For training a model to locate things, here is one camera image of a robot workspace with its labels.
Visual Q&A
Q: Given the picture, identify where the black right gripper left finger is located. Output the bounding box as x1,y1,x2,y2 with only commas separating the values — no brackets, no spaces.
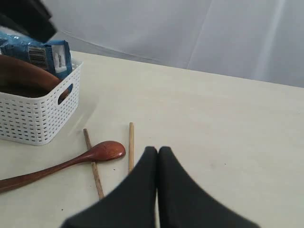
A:
62,146,158,228

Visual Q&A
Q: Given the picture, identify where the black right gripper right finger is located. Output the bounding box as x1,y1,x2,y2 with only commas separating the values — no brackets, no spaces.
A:
158,147,258,228

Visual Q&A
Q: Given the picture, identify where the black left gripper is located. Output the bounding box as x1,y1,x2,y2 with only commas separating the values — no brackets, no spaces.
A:
0,0,57,42

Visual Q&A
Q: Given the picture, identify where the brown wooden spoon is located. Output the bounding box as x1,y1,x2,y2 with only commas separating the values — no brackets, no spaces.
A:
0,141,126,193

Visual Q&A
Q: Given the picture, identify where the blue snack packet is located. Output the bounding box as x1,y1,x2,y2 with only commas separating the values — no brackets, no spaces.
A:
0,32,72,79

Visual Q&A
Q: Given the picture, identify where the brown round plate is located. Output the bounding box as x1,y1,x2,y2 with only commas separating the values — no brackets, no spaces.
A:
0,55,62,98

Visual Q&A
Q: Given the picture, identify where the white perforated plastic basket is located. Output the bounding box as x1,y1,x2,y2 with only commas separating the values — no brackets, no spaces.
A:
0,58,83,146

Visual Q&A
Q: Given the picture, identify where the white backdrop curtain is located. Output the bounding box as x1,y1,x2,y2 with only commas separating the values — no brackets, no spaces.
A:
45,0,304,87

